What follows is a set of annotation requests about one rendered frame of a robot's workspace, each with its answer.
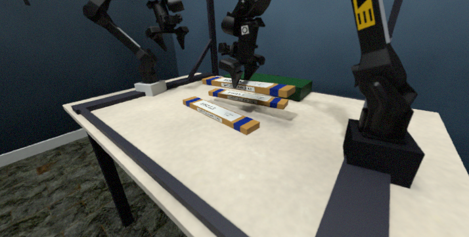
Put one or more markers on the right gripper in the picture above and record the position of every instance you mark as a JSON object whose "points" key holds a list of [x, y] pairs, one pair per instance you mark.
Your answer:
{"points": [[155, 32]]}

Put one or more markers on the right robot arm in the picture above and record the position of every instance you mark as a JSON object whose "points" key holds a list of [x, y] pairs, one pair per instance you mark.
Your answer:
{"points": [[96, 10]]}

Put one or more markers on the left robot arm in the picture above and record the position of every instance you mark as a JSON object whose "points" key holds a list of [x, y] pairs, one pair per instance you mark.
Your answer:
{"points": [[380, 74]]}

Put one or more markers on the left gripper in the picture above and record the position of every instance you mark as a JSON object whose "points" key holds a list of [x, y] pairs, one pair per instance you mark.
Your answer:
{"points": [[244, 53]]}

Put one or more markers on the green flat rectangular platform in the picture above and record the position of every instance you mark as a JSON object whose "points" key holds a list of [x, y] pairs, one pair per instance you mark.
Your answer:
{"points": [[303, 86]]}

